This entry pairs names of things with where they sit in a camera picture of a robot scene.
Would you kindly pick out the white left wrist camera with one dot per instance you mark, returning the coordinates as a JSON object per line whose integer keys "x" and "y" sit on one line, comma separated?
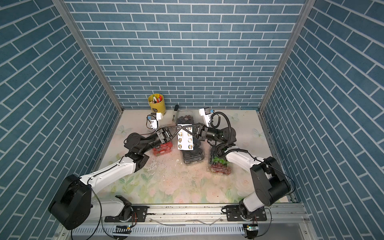
{"x": 154, "y": 119}

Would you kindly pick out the clear box of strawberries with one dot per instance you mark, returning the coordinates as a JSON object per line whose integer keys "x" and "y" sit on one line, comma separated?
{"x": 162, "y": 149}

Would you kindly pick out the clear box of dark grapes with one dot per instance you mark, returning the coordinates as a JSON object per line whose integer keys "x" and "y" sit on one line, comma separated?
{"x": 185, "y": 117}

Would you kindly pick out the black capped marker pen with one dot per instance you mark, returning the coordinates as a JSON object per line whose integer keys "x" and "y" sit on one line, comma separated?
{"x": 175, "y": 112}

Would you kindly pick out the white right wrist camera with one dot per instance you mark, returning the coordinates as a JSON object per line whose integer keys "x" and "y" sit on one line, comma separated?
{"x": 206, "y": 114}

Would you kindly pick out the yellow pen cup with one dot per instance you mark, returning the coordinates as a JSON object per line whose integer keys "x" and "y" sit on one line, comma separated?
{"x": 157, "y": 103}

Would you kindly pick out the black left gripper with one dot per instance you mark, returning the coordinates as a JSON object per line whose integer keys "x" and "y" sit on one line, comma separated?
{"x": 163, "y": 135}

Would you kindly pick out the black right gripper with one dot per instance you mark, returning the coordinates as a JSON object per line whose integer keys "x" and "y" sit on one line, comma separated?
{"x": 202, "y": 133}

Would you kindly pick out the white fruit sticker sheet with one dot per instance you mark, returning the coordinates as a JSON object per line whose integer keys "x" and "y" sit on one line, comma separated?
{"x": 185, "y": 140}

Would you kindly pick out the clear box of mixed grapes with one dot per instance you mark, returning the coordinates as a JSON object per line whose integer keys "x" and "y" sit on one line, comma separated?
{"x": 218, "y": 165}

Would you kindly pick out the white perforated cable tray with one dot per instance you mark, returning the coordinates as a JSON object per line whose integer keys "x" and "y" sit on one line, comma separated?
{"x": 160, "y": 230}

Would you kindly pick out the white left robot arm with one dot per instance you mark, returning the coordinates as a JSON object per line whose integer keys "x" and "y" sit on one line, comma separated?
{"x": 72, "y": 204}

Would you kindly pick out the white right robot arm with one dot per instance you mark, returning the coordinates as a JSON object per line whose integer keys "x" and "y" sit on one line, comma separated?
{"x": 269, "y": 181}

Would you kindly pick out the metal base rail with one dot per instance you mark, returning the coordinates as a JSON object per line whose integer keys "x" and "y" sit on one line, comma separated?
{"x": 182, "y": 214}

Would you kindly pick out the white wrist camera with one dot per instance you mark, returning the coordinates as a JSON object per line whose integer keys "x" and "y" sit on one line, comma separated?
{"x": 206, "y": 114}
{"x": 154, "y": 119}

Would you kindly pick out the clear box of avocados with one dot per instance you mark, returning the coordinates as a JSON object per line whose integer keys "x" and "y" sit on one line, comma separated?
{"x": 195, "y": 156}

